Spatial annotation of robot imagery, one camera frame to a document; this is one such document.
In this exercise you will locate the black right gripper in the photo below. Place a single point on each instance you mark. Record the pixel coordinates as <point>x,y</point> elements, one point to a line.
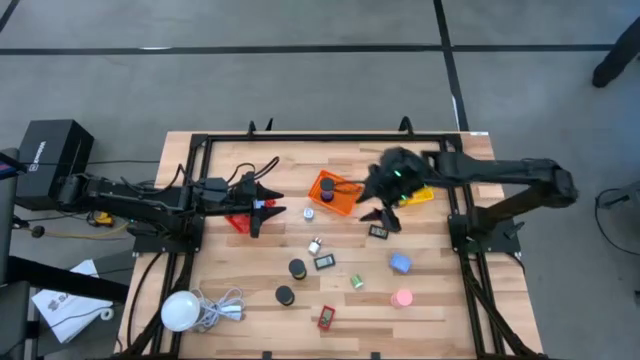
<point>400,175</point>

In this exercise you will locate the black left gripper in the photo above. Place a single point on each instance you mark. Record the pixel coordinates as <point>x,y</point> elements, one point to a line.
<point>245,197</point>

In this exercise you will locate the black digital thermometer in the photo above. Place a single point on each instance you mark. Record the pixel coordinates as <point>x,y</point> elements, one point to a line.
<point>324,262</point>
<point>378,232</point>

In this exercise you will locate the glass jar black lid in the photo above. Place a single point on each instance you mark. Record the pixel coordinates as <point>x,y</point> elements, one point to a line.
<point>327,186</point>

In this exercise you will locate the light blue wall charger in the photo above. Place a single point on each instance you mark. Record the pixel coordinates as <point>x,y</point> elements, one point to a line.
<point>401,263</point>

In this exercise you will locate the black-capped hourglass green sand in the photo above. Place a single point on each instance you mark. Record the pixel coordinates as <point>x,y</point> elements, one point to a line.
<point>297,267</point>
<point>284,295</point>

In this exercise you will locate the green white wall charger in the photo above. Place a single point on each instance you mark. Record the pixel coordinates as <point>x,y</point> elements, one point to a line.
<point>356,281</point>

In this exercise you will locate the pink-capped hourglass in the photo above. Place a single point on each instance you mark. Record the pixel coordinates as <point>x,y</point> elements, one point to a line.
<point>401,298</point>

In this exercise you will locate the red digital thermometer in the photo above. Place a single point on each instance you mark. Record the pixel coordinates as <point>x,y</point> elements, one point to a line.
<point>326,318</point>

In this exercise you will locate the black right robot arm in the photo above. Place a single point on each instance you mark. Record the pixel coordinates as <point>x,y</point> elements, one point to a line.
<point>500,170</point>

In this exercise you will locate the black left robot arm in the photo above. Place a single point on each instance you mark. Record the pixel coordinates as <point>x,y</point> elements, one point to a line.
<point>125,195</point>

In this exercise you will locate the red plastic basket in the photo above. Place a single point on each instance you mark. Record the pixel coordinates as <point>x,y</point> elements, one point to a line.
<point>239,223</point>

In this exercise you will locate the orange plastic basket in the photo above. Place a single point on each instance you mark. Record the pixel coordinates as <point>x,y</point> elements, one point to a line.
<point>345,202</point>

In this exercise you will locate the yellow plastic basket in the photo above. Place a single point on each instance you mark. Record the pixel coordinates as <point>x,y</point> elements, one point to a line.
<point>422,196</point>

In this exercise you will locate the white dome lamp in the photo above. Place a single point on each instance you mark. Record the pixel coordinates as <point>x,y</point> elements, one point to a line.
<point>180,311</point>

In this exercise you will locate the yellow hand tool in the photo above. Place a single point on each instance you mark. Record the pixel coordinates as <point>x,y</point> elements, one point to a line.
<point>103,218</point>

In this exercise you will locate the black metal stand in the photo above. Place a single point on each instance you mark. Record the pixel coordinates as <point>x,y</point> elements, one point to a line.
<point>60,280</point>

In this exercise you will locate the black cardboard box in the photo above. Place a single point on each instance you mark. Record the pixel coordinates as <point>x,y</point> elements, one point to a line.
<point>50,150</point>

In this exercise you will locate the white paper booklet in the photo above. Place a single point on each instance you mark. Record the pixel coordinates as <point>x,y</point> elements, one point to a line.
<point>65,310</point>

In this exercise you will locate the black round plug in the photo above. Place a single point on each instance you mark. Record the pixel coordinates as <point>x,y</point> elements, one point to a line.
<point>37,231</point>

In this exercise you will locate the person's leg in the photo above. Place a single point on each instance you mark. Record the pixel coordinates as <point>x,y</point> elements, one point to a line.
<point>615,60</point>

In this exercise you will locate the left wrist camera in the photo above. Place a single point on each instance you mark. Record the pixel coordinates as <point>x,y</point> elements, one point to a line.
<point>215,185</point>

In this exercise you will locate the black aluminium table frame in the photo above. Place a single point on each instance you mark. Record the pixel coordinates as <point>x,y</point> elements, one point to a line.
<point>325,137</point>

